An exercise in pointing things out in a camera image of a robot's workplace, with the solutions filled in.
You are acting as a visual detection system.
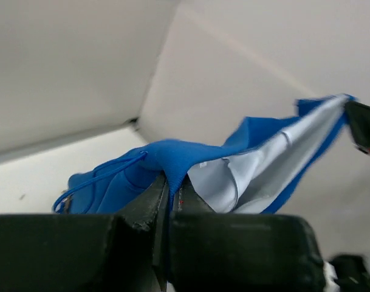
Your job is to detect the blue zip jacket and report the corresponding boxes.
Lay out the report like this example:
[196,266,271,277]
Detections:
[53,94,352,214]

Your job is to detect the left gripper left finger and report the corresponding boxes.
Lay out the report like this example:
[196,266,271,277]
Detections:
[0,175,168,291]

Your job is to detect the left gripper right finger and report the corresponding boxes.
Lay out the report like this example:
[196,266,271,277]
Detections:
[169,179,326,291]

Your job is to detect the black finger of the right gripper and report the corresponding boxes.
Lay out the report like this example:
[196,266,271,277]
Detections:
[344,101,370,155]

